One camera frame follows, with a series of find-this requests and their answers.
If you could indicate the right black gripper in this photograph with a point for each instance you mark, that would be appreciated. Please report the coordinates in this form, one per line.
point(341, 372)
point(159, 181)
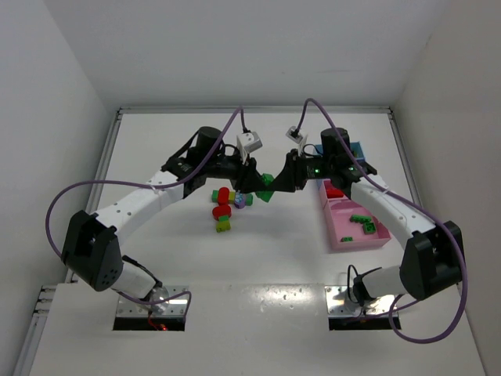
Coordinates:
point(294, 171)

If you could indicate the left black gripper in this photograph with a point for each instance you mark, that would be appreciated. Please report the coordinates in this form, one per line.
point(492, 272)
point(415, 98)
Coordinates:
point(243, 172)

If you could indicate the red round lego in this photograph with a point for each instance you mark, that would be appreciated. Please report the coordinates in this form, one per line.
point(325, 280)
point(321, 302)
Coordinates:
point(221, 211)
point(223, 196)

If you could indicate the yellow-green lego brick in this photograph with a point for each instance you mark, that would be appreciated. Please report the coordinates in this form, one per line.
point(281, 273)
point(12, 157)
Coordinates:
point(222, 226)

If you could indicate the green lego plate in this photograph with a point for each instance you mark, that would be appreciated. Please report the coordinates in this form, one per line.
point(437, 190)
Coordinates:
point(361, 219)

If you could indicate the green purple lego stack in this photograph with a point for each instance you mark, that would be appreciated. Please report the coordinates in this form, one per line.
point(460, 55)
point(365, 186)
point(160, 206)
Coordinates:
point(267, 178)

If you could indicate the red square lego brick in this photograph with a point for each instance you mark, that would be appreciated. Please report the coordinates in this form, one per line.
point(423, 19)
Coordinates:
point(332, 193)

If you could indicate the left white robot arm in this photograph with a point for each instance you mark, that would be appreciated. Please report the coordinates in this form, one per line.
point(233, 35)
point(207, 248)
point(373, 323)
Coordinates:
point(92, 248)

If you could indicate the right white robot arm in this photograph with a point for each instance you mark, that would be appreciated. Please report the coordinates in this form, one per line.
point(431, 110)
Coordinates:
point(433, 258)

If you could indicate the purple paw lego piece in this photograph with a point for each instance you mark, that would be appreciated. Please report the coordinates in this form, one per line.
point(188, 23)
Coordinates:
point(241, 200)

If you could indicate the small pink container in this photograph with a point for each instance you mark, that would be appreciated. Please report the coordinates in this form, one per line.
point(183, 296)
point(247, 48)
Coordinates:
point(322, 192)

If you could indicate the large pink container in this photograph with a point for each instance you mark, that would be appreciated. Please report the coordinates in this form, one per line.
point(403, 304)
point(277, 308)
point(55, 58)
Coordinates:
point(337, 215)

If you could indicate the light blue container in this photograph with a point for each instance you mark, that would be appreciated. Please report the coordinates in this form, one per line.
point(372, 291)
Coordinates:
point(356, 149)

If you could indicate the green square lego in bin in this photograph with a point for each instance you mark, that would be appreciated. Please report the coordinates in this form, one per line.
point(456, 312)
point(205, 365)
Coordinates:
point(369, 228)

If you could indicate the green base plate under reds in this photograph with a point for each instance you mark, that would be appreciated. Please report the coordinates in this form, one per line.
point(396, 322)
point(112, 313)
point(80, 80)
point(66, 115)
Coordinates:
point(231, 197)

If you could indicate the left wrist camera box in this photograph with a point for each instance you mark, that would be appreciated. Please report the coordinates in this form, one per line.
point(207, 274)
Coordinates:
point(248, 142)

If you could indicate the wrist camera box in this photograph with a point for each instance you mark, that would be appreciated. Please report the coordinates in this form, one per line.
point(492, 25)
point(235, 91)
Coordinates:
point(248, 142)
point(295, 135)

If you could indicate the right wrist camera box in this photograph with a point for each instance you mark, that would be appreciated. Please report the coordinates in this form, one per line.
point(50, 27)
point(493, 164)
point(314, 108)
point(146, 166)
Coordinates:
point(295, 135)

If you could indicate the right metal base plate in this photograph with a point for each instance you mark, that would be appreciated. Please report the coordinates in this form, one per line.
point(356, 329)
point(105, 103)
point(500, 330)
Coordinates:
point(340, 306)

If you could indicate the metal base plate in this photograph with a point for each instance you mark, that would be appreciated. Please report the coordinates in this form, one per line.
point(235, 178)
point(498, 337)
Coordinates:
point(340, 306)
point(167, 302)

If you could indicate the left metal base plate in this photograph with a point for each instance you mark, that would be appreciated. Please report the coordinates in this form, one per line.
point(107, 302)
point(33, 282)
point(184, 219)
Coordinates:
point(167, 302)

